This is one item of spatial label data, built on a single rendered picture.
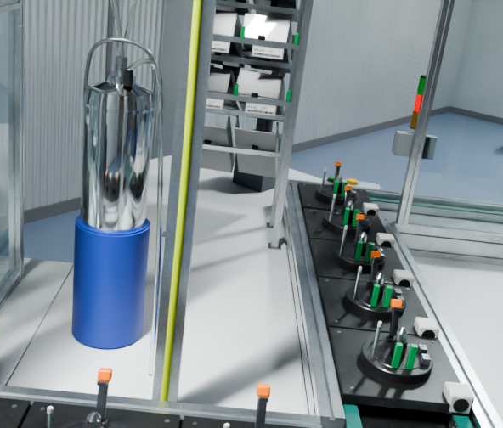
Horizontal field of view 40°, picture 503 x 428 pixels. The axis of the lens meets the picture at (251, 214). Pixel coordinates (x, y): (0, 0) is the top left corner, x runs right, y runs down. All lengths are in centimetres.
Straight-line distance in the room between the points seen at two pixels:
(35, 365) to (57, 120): 301
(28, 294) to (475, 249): 135
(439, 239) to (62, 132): 278
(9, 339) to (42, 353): 9
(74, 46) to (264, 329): 299
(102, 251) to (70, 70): 301
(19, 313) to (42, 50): 272
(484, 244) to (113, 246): 128
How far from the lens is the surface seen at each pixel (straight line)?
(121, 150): 137
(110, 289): 147
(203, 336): 161
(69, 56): 435
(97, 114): 137
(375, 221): 216
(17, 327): 163
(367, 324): 154
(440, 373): 144
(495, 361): 177
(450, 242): 226
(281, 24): 202
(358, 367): 139
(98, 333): 153
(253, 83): 204
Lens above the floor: 169
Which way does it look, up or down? 20 degrees down
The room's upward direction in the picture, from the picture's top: 7 degrees clockwise
